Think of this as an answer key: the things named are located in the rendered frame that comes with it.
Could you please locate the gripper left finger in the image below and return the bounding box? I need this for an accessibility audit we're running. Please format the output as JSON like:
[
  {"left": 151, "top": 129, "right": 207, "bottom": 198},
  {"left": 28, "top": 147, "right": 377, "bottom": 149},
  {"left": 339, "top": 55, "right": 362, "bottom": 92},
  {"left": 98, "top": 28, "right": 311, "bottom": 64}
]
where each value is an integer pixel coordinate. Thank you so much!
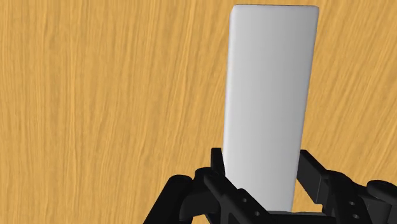
[{"left": 143, "top": 147, "right": 274, "bottom": 224}]

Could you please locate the white rectangular block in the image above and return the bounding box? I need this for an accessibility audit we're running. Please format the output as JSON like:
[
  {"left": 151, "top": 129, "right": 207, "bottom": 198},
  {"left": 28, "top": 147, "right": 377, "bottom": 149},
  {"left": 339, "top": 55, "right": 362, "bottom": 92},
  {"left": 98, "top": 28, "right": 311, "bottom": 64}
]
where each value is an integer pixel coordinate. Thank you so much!
[{"left": 221, "top": 4, "right": 320, "bottom": 213}]

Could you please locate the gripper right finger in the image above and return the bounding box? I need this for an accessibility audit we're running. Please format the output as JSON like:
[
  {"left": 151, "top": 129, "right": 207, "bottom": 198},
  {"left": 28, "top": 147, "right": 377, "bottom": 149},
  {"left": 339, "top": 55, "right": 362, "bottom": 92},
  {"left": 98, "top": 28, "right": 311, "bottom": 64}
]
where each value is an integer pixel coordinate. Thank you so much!
[{"left": 296, "top": 149, "right": 397, "bottom": 224}]

